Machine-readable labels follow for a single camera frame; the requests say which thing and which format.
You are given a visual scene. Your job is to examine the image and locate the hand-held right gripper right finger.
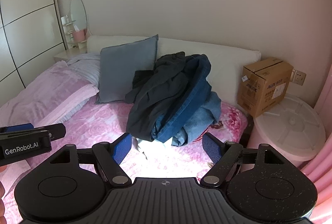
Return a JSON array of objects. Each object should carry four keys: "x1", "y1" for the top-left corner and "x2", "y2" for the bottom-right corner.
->
[{"x1": 202, "y1": 132, "x2": 286, "y2": 186}]

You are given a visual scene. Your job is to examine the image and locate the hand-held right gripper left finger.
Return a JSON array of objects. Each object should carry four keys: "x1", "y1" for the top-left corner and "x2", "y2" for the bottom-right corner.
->
[{"x1": 48, "y1": 133, "x2": 133, "y2": 186}]

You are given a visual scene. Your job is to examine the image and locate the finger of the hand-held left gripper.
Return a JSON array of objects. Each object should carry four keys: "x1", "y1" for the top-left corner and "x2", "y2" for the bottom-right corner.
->
[
  {"x1": 0, "y1": 123, "x2": 66, "y2": 141},
  {"x1": 0, "y1": 123, "x2": 35, "y2": 134}
]

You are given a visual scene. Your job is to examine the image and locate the dark grey pants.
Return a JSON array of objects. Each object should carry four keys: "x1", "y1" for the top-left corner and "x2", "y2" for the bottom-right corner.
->
[{"x1": 125, "y1": 51, "x2": 200, "y2": 142}]

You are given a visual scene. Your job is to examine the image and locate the pile of blue clothes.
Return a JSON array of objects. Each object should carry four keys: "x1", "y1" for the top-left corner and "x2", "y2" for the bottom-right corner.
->
[{"x1": 152, "y1": 54, "x2": 213, "y2": 144}]

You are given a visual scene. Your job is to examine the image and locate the person's left hand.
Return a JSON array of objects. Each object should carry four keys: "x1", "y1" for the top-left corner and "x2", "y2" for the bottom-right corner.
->
[{"x1": 0, "y1": 180, "x2": 6, "y2": 217}]

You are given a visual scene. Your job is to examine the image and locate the pale blue garment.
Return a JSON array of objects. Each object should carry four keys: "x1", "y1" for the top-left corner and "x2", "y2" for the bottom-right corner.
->
[{"x1": 133, "y1": 136, "x2": 173, "y2": 161}]

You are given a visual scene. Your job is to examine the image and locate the bed with pink floral sheet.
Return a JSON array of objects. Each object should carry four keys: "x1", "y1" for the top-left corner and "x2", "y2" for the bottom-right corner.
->
[{"x1": 0, "y1": 100, "x2": 249, "y2": 224}]

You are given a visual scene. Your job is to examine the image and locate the medium blue jeans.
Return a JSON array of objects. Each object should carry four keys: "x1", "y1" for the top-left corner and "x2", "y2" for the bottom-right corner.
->
[{"x1": 171, "y1": 92, "x2": 222, "y2": 147}]

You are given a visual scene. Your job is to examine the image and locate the pink pillow towel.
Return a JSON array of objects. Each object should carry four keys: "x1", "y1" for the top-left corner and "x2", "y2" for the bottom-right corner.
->
[{"x1": 0, "y1": 59, "x2": 100, "y2": 136}]

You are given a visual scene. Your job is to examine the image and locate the lavender striped pillow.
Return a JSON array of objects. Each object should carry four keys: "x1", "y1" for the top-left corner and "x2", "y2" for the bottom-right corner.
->
[{"x1": 39, "y1": 53, "x2": 101, "y2": 123}]

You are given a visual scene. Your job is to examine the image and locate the grey-blue pillow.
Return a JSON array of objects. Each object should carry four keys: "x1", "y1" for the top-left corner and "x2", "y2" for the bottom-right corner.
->
[{"x1": 95, "y1": 34, "x2": 159, "y2": 104}]

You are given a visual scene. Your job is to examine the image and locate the white dressing table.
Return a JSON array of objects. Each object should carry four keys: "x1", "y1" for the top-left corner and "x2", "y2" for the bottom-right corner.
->
[{"x1": 54, "y1": 41, "x2": 89, "y2": 62}]

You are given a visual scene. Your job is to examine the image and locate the cardboard box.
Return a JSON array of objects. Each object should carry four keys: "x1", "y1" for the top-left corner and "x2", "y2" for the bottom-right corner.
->
[{"x1": 237, "y1": 57, "x2": 294, "y2": 118}]

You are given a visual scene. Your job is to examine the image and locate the pink bin with white lid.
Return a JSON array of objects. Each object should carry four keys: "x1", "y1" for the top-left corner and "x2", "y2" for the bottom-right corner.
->
[{"x1": 246, "y1": 94, "x2": 326, "y2": 169}]

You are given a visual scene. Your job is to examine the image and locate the long white cushion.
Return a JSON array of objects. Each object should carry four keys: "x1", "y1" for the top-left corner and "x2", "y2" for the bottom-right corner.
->
[{"x1": 86, "y1": 35, "x2": 261, "y2": 110}]

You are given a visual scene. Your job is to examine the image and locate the white wardrobe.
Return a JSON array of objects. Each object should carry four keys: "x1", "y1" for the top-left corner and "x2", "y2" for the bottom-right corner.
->
[{"x1": 0, "y1": 0, "x2": 68, "y2": 108}]

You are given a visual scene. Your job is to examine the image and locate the pink container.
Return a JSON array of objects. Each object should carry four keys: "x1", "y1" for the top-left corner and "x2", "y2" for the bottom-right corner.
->
[{"x1": 73, "y1": 29, "x2": 86, "y2": 42}]

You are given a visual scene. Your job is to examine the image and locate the small white cosmetics shelf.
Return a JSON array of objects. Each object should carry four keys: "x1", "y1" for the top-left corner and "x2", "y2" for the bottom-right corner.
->
[{"x1": 61, "y1": 15, "x2": 78, "y2": 48}]

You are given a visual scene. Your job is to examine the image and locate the pink curtain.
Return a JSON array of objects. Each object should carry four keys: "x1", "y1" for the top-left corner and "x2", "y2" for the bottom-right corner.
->
[{"x1": 296, "y1": 66, "x2": 332, "y2": 224}]

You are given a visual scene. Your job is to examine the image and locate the oval mirror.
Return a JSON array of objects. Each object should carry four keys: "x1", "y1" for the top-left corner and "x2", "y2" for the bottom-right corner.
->
[{"x1": 69, "y1": 0, "x2": 89, "y2": 35}]

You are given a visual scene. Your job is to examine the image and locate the wall socket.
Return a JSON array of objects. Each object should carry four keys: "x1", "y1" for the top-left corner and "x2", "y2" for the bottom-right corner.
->
[{"x1": 292, "y1": 70, "x2": 306, "y2": 83}]

